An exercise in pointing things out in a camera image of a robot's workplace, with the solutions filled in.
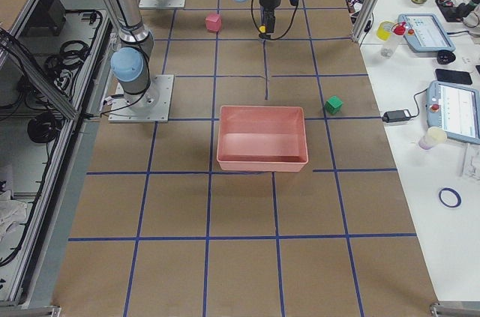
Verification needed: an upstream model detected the black round object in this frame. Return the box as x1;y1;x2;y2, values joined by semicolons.
436;49;456;65

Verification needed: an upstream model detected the teach pendant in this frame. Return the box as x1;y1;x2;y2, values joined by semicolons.
426;81;479;145
397;13;455;52

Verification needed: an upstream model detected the blue tape ring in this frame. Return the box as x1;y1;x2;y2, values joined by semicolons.
438;187;462;209

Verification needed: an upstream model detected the teach pendant upper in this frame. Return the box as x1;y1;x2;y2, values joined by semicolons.
397;13;455;52

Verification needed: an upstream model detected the teach pendant lower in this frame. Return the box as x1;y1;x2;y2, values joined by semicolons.
426;81;479;145

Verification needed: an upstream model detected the yellow tape roll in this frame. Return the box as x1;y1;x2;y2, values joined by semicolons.
376;21;396;41

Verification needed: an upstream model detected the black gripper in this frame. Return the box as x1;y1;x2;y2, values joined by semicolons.
258;0;281;34

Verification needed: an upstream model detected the pink cube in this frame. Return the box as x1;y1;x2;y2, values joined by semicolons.
205;13;222;32

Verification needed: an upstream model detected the yellow push button switch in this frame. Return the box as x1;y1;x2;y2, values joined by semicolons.
258;25;269;39

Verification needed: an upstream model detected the clear squeeze bottle red cap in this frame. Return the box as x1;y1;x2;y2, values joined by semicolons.
380;21;407;58

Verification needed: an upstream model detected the white paper cup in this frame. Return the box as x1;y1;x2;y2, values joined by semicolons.
418;127;447;150

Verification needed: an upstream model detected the pink plastic bin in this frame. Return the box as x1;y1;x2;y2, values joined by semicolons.
217;106;308;172

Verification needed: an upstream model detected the black power adapter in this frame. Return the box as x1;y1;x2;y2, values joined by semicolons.
382;109;412;123

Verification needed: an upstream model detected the green cube near pendant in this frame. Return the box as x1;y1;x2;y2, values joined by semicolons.
324;95;344;115

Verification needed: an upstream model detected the black smartphone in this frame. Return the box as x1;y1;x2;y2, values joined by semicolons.
435;69;473;85

